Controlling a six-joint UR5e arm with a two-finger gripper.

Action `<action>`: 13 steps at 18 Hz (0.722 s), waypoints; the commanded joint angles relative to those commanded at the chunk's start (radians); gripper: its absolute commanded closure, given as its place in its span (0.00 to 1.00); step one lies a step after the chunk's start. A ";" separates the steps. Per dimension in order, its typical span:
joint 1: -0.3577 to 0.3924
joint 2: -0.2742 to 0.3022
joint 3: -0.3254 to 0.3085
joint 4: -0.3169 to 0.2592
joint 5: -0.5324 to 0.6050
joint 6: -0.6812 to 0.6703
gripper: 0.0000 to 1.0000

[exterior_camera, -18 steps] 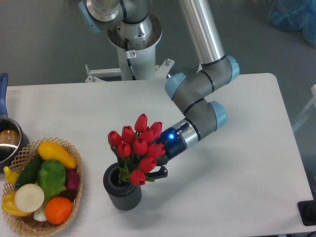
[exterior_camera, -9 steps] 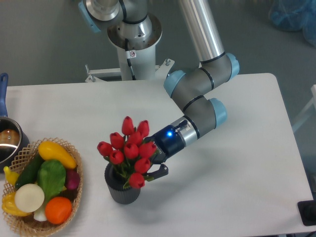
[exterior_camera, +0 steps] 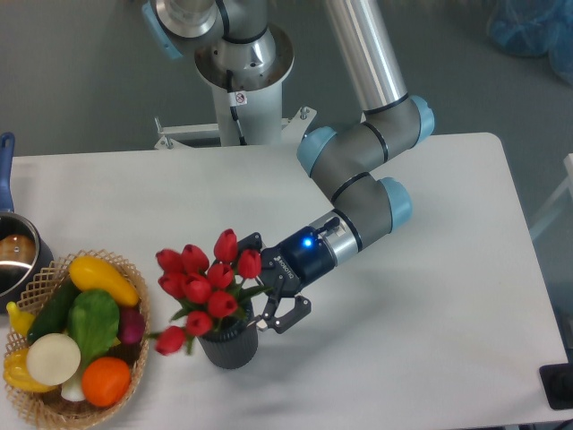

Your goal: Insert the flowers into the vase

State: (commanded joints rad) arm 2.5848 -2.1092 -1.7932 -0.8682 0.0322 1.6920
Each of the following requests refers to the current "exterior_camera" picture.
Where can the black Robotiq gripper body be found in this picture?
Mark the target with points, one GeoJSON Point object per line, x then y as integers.
{"type": "Point", "coordinates": [295, 263]}

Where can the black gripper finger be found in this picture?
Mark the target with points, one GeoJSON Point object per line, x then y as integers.
{"type": "Point", "coordinates": [268, 320]}
{"type": "Point", "coordinates": [228, 249]}

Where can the red tulip bouquet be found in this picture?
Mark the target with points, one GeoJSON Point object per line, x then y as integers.
{"type": "Point", "coordinates": [207, 292]}

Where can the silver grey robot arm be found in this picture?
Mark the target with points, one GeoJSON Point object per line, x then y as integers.
{"type": "Point", "coordinates": [364, 209]}

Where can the dark grey ribbed vase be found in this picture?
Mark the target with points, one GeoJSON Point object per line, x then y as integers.
{"type": "Point", "coordinates": [235, 344]}

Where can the purple red onion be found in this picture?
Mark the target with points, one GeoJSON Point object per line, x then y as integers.
{"type": "Point", "coordinates": [131, 326]}

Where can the yellow squash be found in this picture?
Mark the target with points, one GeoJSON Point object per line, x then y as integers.
{"type": "Point", "coordinates": [89, 273]}

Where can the green lettuce leaf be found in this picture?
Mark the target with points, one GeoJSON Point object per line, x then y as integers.
{"type": "Point", "coordinates": [93, 323]}

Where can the orange fruit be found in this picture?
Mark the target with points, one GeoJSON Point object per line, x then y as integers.
{"type": "Point", "coordinates": [105, 381]}

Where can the dark green cucumber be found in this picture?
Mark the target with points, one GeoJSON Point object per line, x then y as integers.
{"type": "Point", "coordinates": [53, 316]}

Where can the white round onion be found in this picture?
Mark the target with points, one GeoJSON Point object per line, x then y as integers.
{"type": "Point", "coordinates": [53, 359]}

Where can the woven wicker basket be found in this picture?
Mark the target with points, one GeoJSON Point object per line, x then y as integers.
{"type": "Point", "coordinates": [50, 410]}

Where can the yellow bell pepper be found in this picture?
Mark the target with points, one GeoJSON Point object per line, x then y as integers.
{"type": "Point", "coordinates": [17, 375]}

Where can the black device at edge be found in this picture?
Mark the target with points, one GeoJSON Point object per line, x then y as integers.
{"type": "Point", "coordinates": [557, 384]}

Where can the blue plastic bag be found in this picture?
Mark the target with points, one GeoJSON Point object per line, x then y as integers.
{"type": "Point", "coordinates": [534, 29]}

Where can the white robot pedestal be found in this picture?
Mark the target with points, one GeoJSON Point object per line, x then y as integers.
{"type": "Point", "coordinates": [246, 84]}

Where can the blue handled saucepan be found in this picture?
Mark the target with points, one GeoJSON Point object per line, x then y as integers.
{"type": "Point", "coordinates": [23, 251]}

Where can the white frame at right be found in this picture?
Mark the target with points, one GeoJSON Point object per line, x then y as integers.
{"type": "Point", "coordinates": [554, 204]}

